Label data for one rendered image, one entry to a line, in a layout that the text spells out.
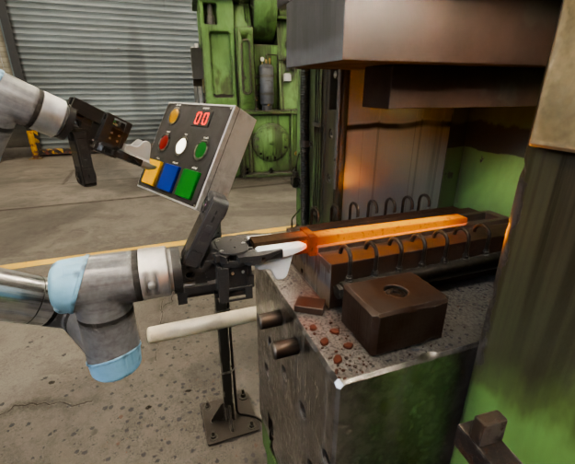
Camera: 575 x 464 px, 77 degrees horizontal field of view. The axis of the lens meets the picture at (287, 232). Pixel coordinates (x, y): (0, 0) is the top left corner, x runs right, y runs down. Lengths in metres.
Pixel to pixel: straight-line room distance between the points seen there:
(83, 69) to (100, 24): 0.89
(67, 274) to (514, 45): 0.69
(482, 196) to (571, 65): 0.58
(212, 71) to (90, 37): 3.58
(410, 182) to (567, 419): 0.58
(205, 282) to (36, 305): 0.25
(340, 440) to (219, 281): 0.27
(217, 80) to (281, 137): 1.16
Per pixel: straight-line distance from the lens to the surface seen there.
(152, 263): 0.53
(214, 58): 5.42
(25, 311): 0.66
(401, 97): 0.58
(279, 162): 5.52
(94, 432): 1.76
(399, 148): 0.88
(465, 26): 0.60
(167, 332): 1.05
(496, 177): 0.93
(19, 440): 1.87
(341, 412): 0.50
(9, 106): 0.80
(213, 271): 0.56
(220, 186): 0.95
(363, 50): 0.50
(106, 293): 0.54
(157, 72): 8.41
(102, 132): 0.84
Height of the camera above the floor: 1.24
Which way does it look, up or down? 22 degrees down
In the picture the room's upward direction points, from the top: straight up
